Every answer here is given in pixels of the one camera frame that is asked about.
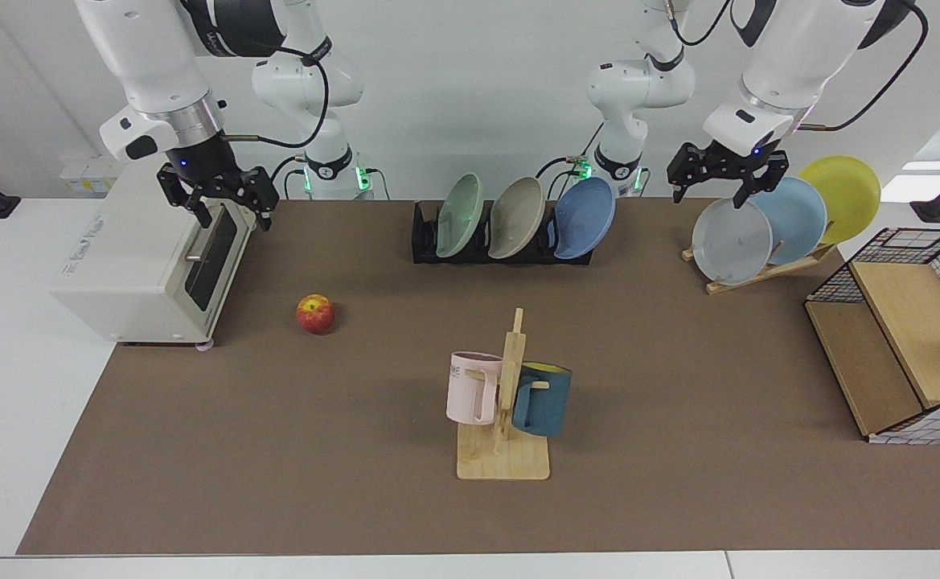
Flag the brown table cloth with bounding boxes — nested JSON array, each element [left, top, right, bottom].
[[17, 199, 940, 556]]

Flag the beige plate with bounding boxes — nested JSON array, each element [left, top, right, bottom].
[[488, 177, 547, 260]]

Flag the pale toaster oven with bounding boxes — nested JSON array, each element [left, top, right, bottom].
[[50, 153, 257, 348]]

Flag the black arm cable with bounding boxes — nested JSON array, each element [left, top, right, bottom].
[[220, 44, 334, 150], [795, 0, 930, 133]]

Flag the red yellow apple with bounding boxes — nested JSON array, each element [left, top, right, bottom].
[[296, 294, 336, 335]]

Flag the black base cable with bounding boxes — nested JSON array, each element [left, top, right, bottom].
[[534, 121, 605, 202]]

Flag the grey plate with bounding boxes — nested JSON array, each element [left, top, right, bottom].
[[692, 198, 774, 286]]

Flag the light blue plate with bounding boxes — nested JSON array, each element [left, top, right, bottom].
[[747, 177, 828, 266]]

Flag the wire basket with wooden floor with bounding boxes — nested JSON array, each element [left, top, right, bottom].
[[805, 228, 940, 446]]

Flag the pale green plate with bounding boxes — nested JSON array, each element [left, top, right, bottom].
[[435, 173, 486, 259]]

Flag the pink cup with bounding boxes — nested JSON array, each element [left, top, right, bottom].
[[446, 351, 504, 425]]

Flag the wooden plate rack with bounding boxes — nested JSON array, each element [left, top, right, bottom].
[[681, 217, 838, 295]]

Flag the black dish rack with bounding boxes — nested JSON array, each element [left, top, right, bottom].
[[411, 201, 595, 265]]

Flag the yellow plate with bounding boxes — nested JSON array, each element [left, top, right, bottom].
[[797, 155, 882, 245]]

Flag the wooden cup stand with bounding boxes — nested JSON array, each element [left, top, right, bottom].
[[456, 308, 552, 482]]

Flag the small white boxes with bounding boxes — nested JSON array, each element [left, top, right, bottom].
[[60, 155, 129, 195]]

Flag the dark blue cup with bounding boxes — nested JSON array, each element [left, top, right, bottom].
[[511, 362, 573, 438]]

